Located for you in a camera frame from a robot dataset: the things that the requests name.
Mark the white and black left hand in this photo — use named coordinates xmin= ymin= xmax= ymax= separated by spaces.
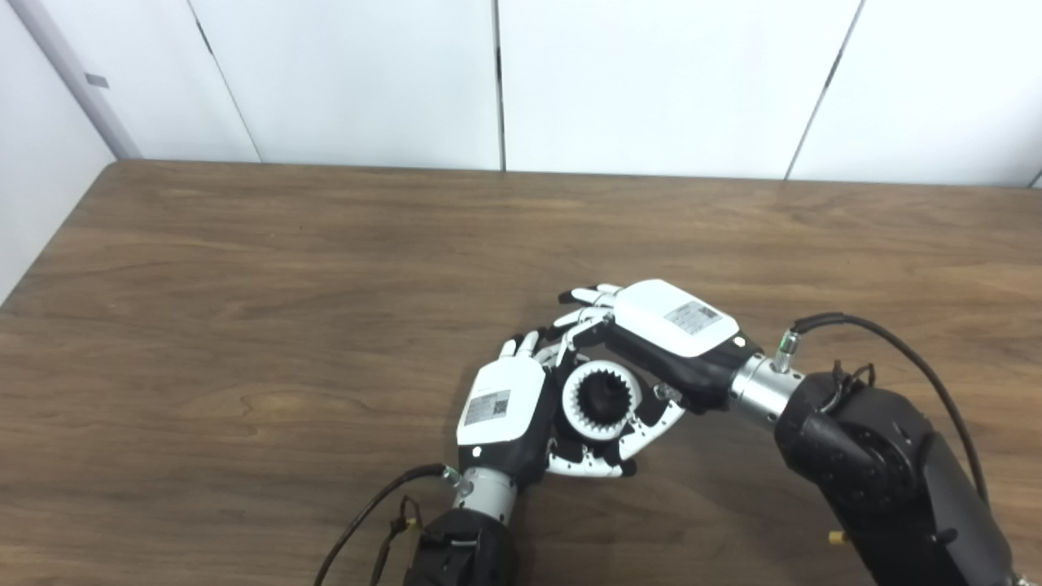
xmin=456 ymin=330 xmax=638 ymax=491

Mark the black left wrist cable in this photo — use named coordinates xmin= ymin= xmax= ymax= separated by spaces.
xmin=313 ymin=463 xmax=471 ymax=586

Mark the round black stepped part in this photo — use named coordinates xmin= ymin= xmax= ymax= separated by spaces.
xmin=549 ymin=358 xmax=646 ymax=466

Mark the grey wall post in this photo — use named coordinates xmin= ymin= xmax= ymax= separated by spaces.
xmin=7 ymin=0 xmax=142 ymax=160

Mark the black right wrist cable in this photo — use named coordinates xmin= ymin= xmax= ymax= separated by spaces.
xmin=776 ymin=313 xmax=991 ymax=507

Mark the white toothed ring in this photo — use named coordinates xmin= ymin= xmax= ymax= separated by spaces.
xmin=562 ymin=361 xmax=645 ymax=443

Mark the white and black right hand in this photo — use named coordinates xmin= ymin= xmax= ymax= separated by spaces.
xmin=557 ymin=279 xmax=763 ymax=457

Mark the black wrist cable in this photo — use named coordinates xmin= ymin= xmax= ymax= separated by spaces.
xmin=776 ymin=313 xmax=991 ymax=507
xmin=313 ymin=463 xmax=471 ymax=586

